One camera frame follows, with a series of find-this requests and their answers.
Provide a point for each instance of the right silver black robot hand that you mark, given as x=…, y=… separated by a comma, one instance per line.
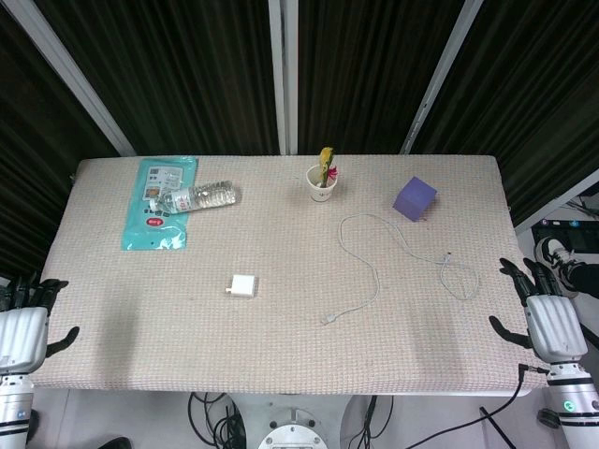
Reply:
x=557, y=327

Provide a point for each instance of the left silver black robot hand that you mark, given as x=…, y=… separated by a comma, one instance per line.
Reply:
x=23, y=337

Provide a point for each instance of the white charger block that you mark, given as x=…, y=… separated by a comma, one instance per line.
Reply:
x=243, y=285

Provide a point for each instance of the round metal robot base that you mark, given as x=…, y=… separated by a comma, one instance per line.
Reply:
x=292, y=437

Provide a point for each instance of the black trouser leg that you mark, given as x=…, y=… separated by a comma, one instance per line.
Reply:
x=585, y=278

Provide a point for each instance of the black white sneaker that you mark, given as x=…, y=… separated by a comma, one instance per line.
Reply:
x=554, y=257

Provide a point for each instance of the teal snack packet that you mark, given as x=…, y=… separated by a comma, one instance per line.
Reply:
x=150, y=229

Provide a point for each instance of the black curtain panel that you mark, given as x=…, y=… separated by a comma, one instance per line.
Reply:
x=538, y=93
x=28, y=163
x=365, y=70
x=187, y=70

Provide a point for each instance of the purple cube box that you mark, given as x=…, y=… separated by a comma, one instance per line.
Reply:
x=412, y=198

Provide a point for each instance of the clear plastic water bottle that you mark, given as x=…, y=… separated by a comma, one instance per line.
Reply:
x=206, y=195

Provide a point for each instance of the pink woven tablecloth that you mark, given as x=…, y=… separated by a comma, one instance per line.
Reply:
x=281, y=346

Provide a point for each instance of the white paper cup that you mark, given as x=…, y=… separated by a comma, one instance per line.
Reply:
x=321, y=191

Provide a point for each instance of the yellow pink artificial flower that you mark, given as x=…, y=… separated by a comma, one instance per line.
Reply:
x=325, y=156

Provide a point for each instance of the grey metal frame post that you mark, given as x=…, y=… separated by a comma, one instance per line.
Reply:
x=70, y=75
x=435, y=84
x=283, y=70

